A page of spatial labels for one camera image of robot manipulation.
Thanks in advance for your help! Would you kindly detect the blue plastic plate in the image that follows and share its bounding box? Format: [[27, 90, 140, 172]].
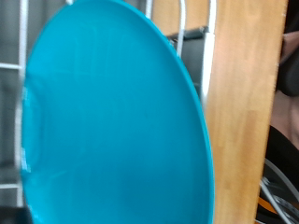
[[20, 0, 216, 224]]

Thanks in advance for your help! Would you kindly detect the black fabric object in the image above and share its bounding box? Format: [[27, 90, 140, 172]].
[[264, 0, 299, 175]]

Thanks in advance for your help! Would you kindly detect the beige fabric object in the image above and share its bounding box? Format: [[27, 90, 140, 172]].
[[269, 31, 299, 143]]

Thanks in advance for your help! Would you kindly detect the black silver curved object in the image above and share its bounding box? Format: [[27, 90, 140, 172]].
[[256, 157, 299, 224]]

